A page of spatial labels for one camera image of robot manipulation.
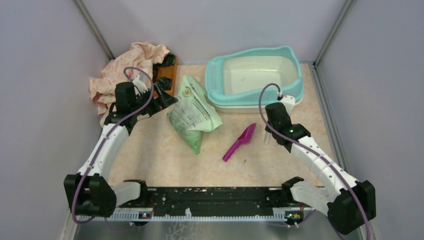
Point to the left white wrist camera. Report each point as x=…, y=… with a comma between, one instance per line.
x=139, y=83

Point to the green litter bag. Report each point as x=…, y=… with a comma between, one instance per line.
x=192, y=115

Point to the white slotted cable duct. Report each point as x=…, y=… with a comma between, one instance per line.
x=122, y=215

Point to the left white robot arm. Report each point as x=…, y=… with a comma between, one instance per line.
x=87, y=191

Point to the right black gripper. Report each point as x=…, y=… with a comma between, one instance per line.
x=267, y=129

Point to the dark plant far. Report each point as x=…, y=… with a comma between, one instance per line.
x=169, y=60

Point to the teal litter box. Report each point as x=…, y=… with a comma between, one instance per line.
x=235, y=83

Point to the dark plant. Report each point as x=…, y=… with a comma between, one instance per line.
x=164, y=83
x=169, y=60

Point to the dark plant near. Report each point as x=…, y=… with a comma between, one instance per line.
x=164, y=83

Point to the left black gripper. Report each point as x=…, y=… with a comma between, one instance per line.
x=163, y=101

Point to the purple plastic scoop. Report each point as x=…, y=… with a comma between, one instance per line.
x=243, y=139

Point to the wooden tray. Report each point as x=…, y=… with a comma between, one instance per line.
x=169, y=72

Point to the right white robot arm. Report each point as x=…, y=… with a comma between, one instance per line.
x=347, y=202

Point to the white bag clip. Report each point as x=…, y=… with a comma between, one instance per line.
x=267, y=137

